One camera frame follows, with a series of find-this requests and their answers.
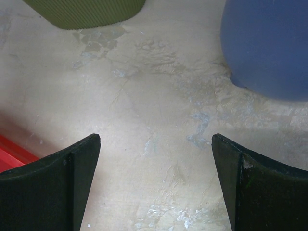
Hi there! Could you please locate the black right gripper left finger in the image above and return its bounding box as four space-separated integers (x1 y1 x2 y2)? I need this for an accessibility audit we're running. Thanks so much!
0 134 101 231

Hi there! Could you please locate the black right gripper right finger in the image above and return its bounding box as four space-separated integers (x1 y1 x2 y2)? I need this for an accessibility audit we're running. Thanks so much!
212 134 308 231

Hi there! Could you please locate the red plastic tray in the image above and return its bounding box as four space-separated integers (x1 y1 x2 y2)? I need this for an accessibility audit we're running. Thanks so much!
0 135 39 173

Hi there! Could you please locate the blue plastic bucket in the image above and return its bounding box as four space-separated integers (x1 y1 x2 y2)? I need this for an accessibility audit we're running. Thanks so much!
220 0 308 101

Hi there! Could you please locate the olive green ribbed bin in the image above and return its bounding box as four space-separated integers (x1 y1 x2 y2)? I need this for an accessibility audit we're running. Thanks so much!
25 0 146 30

